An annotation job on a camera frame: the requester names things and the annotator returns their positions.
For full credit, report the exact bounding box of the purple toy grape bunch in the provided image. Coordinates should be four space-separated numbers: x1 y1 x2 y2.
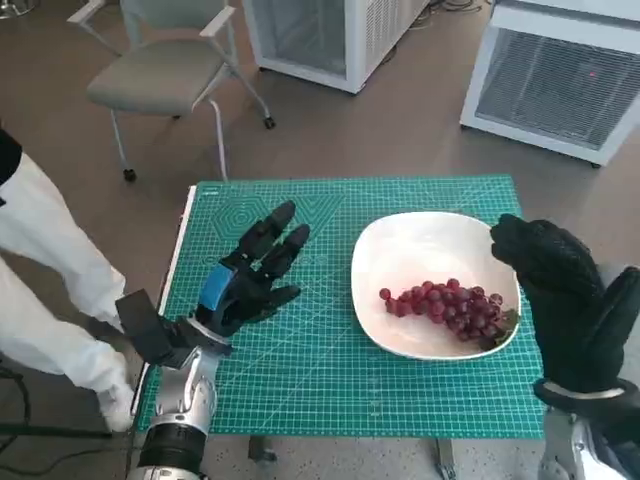
378 278 521 351

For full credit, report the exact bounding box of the black floor cable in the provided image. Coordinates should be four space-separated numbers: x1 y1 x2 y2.
0 349 114 480

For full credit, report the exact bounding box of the person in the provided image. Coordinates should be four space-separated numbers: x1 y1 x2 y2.
0 127 139 434

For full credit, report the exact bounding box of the green cutting mat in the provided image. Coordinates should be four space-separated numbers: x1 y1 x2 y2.
130 173 546 441

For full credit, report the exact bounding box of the black left hand blue tape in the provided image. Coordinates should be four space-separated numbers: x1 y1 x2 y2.
192 199 312 341

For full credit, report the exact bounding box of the white cabinet with mesh door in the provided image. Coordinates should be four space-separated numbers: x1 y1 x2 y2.
241 0 431 95
458 0 640 169

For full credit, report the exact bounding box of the black knitted gloved right hand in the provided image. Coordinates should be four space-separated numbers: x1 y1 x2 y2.
489 213 640 394

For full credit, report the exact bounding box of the grey chair white frame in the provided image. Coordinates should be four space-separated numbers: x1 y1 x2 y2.
67 0 278 182

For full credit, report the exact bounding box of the metal table bracket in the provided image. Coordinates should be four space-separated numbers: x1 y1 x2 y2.
248 435 279 464
433 439 456 480

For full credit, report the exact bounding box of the white plate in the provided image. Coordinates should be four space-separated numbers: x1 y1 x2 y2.
350 211 524 361

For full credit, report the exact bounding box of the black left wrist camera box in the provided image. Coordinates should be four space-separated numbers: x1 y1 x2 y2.
114 288 194 371

